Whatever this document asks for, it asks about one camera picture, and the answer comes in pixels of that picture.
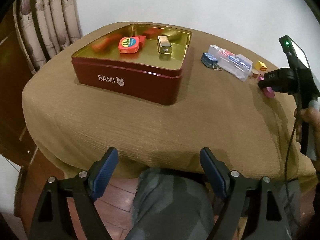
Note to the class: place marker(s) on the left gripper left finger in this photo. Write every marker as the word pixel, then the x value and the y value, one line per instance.
pixel 52 219

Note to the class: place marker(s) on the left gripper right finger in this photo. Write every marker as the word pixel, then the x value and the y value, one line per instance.
pixel 254 199

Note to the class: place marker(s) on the pink eraser block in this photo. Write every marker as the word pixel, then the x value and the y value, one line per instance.
pixel 268 92

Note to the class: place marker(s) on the clear box blue label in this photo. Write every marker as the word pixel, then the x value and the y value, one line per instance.
pixel 230 62

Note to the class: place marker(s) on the silver metal rectangular box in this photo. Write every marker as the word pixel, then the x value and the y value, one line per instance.
pixel 164 45

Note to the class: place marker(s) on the red round tape measure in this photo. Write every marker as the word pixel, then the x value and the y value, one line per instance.
pixel 129 45

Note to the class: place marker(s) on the clear box with red content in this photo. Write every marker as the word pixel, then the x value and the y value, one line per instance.
pixel 245 59

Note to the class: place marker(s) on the person right hand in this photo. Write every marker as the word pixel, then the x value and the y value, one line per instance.
pixel 310 116

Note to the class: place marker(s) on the yellow red striped cube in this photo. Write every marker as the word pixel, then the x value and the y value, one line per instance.
pixel 260 66

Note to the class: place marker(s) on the person grey trouser leg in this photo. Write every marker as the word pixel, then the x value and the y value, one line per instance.
pixel 170 205

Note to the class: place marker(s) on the red gold tin box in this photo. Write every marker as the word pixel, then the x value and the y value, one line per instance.
pixel 146 74

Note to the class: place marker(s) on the wooden cabinet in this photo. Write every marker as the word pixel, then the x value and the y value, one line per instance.
pixel 16 142

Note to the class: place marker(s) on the patterned curtain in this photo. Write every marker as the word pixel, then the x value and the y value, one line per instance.
pixel 44 28

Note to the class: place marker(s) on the blue striped keychain pouch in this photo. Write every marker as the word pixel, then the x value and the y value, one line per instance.
pixel 209 60

